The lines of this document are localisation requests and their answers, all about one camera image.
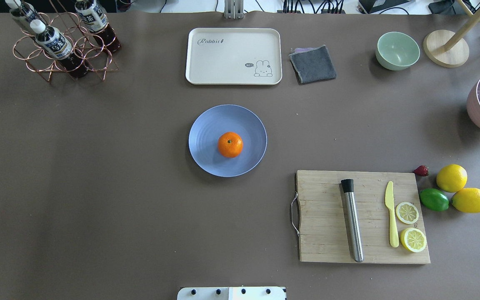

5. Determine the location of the orange mandarin fruit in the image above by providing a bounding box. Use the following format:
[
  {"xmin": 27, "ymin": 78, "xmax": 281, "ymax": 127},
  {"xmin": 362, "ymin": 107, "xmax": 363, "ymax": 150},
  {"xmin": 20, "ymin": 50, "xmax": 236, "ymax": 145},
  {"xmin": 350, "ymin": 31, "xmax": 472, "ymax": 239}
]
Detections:
[{"xmin": 217, "ymin": 132, "xmax": 243, "ymax": 158}]

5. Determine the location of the blue round plate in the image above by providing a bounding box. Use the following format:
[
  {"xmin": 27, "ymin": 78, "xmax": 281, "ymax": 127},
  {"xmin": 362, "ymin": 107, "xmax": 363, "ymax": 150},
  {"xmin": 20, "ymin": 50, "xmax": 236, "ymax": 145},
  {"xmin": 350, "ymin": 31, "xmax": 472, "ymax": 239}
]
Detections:
[{"xmin": 188, "ymin": 105, "xmax": 268, "ymax": 178}]

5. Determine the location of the cream rabbit tray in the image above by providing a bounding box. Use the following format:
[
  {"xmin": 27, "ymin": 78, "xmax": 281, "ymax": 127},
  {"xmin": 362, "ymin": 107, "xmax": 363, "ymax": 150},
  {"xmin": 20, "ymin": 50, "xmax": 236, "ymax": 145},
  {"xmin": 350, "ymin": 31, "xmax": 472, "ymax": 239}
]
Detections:
[{"xmin": 185, "ymin": 28, "xmax": 283, "ymax": 85}]

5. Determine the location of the grey folded cloth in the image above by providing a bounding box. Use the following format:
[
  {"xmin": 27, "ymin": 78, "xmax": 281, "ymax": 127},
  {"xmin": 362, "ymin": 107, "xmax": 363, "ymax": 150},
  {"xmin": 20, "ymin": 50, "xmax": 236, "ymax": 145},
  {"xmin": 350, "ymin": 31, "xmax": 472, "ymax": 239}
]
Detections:
[{"xmin": 288, "ymin": 45, "xmax": 337, "ymax": 84}]

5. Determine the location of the steel muddler cylinder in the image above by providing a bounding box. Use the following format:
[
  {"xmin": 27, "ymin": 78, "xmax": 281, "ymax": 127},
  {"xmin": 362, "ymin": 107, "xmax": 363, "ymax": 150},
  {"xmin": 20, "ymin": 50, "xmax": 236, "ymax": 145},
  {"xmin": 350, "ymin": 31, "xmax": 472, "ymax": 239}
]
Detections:
[{"xmin": 341, "ymin": 179, "xmax": 364, "ymax": 263}]

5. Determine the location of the wooden cutting board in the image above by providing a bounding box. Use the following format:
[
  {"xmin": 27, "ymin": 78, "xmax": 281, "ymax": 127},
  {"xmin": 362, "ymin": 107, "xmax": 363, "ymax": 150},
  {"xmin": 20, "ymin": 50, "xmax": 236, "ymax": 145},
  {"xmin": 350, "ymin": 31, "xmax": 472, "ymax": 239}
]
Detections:
[{"xmin": 296, "ymin": 170, "xmax": 430, "ymax": 265}]

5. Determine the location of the yellow plastic knife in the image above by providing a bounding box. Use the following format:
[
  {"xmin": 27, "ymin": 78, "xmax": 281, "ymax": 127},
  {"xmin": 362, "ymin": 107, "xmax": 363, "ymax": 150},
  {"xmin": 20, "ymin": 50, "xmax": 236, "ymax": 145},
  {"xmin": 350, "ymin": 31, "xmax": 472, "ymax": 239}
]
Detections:
[{"xmin": 385, "ymin": 181, "xmax": 400, "ymax": 248}]

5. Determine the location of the lemon slice flat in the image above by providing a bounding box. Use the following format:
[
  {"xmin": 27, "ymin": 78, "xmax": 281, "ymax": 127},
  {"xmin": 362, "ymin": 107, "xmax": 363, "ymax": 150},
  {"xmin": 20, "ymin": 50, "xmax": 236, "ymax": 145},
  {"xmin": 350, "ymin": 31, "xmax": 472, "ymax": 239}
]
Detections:
[{"xmin": 395, "ymin": 202, "xmax": 420, "ymax": 225}]

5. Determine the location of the red strawberry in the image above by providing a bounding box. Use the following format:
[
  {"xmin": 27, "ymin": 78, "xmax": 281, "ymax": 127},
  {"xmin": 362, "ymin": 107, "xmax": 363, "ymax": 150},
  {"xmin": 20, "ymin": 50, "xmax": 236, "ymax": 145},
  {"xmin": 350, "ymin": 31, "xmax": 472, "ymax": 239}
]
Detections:
[{"xmin": 413, "ymin": 165, "xmax": 429, "ymax": 177}]

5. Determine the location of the green bowl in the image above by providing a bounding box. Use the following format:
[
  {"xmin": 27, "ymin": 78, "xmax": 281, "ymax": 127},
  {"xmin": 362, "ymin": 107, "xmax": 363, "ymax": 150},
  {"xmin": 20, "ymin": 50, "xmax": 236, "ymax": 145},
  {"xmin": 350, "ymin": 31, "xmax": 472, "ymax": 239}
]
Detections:
[{"xmin": 375, "ymin": 32, "xmax": 420, "ymax": 71}]

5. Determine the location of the lemon half slice thick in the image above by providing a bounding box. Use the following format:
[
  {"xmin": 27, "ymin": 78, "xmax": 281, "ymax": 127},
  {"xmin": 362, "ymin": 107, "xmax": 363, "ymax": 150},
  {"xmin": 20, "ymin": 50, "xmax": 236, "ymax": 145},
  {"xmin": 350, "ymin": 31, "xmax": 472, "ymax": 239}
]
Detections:
[{"xmin": 400, "ymin": 228, "xmax": 427, "ymax": 253}]

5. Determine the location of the green lime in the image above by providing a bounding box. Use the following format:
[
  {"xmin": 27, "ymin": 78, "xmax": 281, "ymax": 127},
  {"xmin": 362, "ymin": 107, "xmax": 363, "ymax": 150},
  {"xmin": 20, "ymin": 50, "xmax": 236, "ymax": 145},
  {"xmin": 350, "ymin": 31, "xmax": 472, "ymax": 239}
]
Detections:
[{"xmin": 419, "ymin": 188, "xmax": 450, "ymax": 212}]

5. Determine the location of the tea bottle middle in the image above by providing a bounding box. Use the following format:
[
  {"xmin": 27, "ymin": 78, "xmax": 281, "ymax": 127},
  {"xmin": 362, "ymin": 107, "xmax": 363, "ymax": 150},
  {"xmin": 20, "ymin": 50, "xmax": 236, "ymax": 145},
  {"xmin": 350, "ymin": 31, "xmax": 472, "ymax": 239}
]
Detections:
[{"xmin": 74, "ymin": 0, "xmax": 121, "ymax": 54}]

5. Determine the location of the tea bottle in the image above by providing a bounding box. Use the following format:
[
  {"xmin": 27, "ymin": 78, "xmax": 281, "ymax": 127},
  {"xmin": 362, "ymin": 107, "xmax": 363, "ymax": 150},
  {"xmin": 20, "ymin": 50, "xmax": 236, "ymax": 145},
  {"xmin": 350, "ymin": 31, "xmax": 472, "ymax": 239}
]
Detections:
[
  {"xmin": 5, "ymin": 0, "xmax": 43, "ymax": 31},
  {"xmin": 74, "ymin": 0, "xmax": 121, "ymax": 54},
  {"xmin": 30, "ymin": 20, "xmax": 88, "ymax": 78}
]

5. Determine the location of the yellow lemon far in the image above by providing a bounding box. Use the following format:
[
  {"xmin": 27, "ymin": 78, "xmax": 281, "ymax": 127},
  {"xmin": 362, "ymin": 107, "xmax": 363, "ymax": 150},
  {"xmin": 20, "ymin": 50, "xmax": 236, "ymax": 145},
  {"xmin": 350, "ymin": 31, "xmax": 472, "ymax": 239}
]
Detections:
[{"xmin": 436, "ymin": 165, "xmax": 468, "ymax": 193}]

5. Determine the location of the yellow lemon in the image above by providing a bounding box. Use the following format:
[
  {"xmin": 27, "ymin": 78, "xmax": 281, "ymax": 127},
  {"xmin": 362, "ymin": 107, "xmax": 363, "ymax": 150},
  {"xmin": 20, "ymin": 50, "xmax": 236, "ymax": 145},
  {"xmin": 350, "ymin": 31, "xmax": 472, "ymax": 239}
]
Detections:
[
  {"xmin": 436, "ymin": 165, "xmax": 468, "ymax": 193},
  {"xmin": 451, "ymin": 187, "xmax": 480, "ymax": 213}
]

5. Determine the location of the tea bottle front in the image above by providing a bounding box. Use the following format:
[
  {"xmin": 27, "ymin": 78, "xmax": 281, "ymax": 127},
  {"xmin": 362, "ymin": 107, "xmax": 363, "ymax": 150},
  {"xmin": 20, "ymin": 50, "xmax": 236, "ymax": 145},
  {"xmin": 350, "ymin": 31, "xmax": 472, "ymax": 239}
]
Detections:
[{"xmin": 30, "ymin": 20, "xmax": 88, "ymax": 78}]

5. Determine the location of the wooden cup tree stand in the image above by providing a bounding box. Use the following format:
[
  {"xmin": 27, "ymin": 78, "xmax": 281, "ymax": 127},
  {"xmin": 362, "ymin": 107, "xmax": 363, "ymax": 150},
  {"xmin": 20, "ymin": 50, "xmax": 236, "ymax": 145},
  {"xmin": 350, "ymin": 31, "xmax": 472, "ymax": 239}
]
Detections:
[{"xmin": 423, "ymin": 0, "xmax": 480, "ymax": 68}]

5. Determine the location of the yellow lemon near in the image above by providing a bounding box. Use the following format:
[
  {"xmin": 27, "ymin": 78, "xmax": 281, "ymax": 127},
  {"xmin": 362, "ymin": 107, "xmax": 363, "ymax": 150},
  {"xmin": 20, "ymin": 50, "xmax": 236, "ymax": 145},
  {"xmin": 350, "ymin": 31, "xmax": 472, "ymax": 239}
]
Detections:
[{"xmin": 451, "ymin": 187, "xmax": 480, "ymax": 213}]

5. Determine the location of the tea bottle back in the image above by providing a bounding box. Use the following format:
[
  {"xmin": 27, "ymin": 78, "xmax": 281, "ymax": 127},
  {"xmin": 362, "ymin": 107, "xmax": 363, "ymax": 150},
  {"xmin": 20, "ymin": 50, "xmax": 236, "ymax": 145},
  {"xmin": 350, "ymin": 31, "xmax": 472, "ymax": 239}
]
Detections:
[{"xmin": 5, "ymin": 0, "xmax": 43, "ymax": 31}]

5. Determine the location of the aluminium frame post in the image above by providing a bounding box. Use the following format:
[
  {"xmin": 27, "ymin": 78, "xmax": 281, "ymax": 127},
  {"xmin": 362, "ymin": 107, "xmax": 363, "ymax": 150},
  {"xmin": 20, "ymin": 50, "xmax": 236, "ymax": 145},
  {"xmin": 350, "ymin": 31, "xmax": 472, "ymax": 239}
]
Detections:
[{"xmin": 223, "ymin": 0, "xmax": 244, "ymax": 20}]

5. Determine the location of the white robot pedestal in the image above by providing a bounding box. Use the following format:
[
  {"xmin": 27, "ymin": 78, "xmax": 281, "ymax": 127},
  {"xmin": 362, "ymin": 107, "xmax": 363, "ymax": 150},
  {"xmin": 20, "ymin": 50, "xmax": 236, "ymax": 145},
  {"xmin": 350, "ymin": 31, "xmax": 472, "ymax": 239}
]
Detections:
[{"xmin": 177, "ymin": 286, "xmax": 287, "ymax": 300}]

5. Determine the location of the copper wire bottle rack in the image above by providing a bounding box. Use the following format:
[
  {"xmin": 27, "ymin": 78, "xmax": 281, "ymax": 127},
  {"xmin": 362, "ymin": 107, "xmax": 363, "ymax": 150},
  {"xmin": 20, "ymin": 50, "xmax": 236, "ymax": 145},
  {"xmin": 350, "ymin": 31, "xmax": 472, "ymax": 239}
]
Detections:
[{"xmin": 6, "ymin": 0, "xmax": 122, "ymax": 82}]

